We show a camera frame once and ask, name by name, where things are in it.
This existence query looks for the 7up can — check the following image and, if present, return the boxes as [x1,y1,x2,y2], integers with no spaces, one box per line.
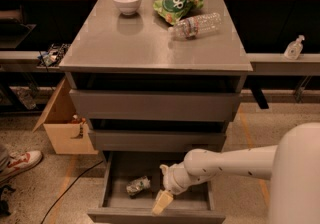
[126,176,151,196]

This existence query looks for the white red sneaker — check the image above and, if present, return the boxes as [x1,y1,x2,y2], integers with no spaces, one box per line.
[0,150,43,183]

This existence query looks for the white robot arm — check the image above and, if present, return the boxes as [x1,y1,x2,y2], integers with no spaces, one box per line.
[152,122,320,224]

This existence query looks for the grey drawer cabinet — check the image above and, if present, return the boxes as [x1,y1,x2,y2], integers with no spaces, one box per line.
[58,0,254,224]

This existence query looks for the clutter on left shelf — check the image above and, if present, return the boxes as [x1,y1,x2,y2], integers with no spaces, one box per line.
[38,43,70,68]

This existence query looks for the grey open bottom drawer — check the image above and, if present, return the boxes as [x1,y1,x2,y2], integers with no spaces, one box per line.
[88,151,225,224]

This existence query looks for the grey middle drawer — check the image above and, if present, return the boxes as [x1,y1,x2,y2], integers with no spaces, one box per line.
[88,130,226,152]

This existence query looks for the clear hand sanitizer bottle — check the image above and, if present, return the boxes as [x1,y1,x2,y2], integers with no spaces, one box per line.
[284,35,305,60]

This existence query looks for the clear plastic water bottle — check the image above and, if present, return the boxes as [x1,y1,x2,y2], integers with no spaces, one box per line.
[168,13,222,40]

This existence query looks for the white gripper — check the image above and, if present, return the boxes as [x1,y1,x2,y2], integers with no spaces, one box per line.
[152,163,192,215]

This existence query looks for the cardboard box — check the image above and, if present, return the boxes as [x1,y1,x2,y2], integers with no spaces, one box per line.
[33,78,97,155]

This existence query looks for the green chip bag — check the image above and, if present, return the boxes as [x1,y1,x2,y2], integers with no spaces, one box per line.
[153,0,204,25]

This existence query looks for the items in cardboard box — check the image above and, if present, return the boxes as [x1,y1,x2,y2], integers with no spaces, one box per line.
[70,114,86,139]

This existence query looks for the white ceramic bowl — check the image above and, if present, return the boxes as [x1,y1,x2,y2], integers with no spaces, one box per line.
[112,0,142,15]

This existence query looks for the grey top drawer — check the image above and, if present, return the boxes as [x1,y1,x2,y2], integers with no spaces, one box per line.
[70,90,240,122]

